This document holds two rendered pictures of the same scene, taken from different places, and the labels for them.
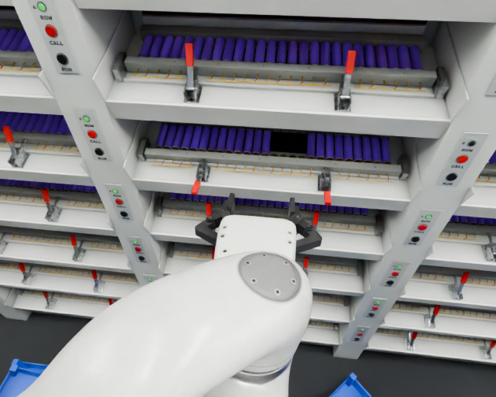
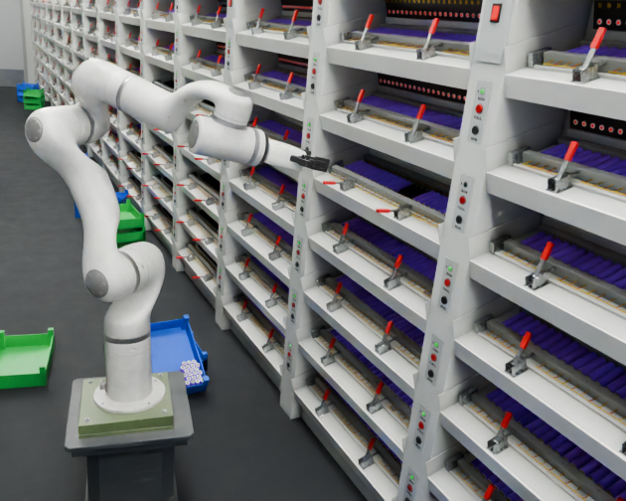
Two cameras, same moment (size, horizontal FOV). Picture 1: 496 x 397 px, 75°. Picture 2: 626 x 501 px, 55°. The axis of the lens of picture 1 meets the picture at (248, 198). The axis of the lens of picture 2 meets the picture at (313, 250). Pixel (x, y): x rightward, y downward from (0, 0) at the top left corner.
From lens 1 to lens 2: 132 cm
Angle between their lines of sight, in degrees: 50
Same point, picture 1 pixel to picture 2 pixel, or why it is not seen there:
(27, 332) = (215, 335)
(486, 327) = not seen: outside the picture
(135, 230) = (302, 230)
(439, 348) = not seen: outside the picture
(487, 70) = (466, 121)
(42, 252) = (260, 246)
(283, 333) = (224, 95)
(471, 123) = (464, 165)
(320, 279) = (394, 359)
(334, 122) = (402, 150)
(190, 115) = (347, 131)
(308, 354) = not seen: outside the picture
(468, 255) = (494, 359)
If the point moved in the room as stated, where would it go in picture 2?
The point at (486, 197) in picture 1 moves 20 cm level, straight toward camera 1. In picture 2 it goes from (497, 265) to (399, 250)
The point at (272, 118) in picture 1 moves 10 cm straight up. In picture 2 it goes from (378, 141) to (383, 101)
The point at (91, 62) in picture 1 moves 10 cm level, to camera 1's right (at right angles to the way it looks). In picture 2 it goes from (321, 89) to (342, 94)
